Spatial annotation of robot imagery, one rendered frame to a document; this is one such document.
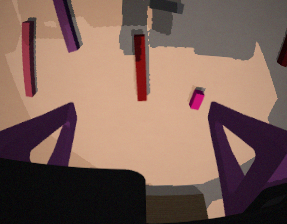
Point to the purple rod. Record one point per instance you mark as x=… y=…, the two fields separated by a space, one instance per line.
x=66 y=25

